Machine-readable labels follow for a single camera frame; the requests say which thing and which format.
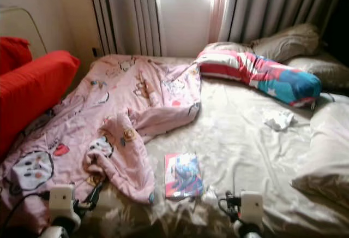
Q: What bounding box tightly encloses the beige rounded panel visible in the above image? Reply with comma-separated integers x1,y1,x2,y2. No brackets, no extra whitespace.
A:
0,6,48,60

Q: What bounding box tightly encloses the flat beige pillow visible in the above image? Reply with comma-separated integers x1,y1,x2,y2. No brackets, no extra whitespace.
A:
203,41,254,56

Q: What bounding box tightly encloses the pink sheer curtain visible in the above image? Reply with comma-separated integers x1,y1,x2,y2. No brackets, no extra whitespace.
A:
208,0,232,43

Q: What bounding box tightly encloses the pink cartoon print blanket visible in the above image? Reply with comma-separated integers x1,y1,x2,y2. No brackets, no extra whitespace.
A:
0,54,202,233

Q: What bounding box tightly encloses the colourful comic book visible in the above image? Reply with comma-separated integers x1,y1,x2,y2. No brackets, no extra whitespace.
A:
164,152,204,199

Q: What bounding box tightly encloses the beige floral duvet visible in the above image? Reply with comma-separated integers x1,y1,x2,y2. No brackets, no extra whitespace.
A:
292,100,349,211

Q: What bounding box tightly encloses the bed with beige floral sheet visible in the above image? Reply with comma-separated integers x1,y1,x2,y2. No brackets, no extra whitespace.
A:
0,55,349,238

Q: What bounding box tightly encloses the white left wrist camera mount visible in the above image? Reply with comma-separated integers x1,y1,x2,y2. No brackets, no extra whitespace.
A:
49,185,76,221

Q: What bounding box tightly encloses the plump beige pillow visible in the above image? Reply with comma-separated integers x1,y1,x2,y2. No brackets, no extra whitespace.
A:
251,23,321,63

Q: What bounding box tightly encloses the red white blue bolster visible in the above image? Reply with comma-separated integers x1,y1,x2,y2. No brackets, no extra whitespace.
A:
196,49,322,109

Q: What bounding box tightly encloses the white crumpled cloth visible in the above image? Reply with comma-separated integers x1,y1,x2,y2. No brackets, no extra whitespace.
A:
263,109,297,132

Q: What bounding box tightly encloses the red sofa back cushion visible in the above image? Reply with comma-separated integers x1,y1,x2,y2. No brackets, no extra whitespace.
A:
0,36,32,76

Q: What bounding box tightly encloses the long red sofa cushion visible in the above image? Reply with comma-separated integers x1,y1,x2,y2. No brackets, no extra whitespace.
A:
0,50,81,159

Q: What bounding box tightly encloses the white striped pillow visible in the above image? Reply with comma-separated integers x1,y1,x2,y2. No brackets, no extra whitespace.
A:
319,92,349,105

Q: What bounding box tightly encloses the small white crumpled paper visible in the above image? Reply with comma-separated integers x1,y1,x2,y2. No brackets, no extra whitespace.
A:
201,186,219,203

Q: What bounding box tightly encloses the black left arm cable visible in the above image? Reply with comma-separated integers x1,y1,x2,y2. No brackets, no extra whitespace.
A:
3,192,51,230

